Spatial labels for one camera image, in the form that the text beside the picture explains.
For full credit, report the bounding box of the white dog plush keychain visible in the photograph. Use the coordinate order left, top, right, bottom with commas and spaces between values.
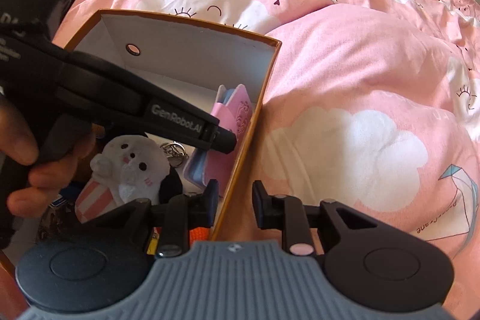
75, 135, 183, 223

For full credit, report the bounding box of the orange crochet ball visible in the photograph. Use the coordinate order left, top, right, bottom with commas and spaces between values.
189, 227, 211, 244

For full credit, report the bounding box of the orange cardboard storage box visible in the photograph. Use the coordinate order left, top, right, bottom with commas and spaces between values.
16, 10, 280, 319

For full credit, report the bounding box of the person's left hand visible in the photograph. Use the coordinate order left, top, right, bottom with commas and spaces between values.
1, 97, 96, 218

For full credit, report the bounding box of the grey photo card box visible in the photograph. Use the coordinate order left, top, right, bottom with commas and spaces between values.
36, 203, 81, 244

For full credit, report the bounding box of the pink patterned bed quilt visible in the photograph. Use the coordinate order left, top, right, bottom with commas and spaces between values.
55, 0, 479, 319

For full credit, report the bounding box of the metal key ring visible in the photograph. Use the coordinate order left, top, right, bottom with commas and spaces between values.
160, 141, 191, 167

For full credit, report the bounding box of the pink mini backpack pouch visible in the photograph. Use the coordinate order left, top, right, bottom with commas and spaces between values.
183, 84, 253, 198

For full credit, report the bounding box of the yellow tape measure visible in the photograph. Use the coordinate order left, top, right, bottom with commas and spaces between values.
146, 231, 160, 255

